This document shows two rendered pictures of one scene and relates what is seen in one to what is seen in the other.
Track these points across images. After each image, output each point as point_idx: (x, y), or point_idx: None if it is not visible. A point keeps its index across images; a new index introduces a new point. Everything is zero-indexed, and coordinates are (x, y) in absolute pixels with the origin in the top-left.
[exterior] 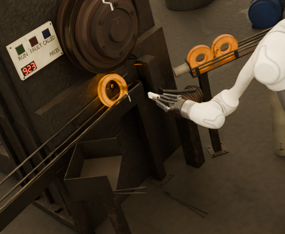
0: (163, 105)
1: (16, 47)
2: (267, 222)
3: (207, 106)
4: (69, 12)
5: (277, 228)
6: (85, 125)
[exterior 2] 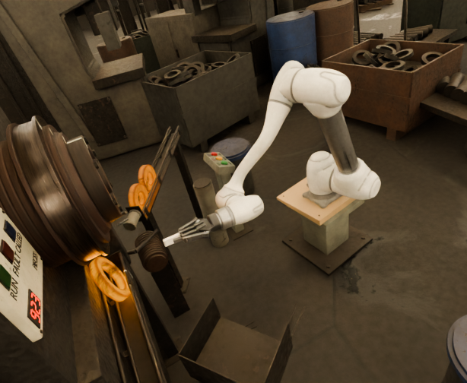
0: (200, 233)
1: None
2: (290, 279)
3: (242, 198)
4: (37, 169)
5: (300, 275)
6: (121, 348)
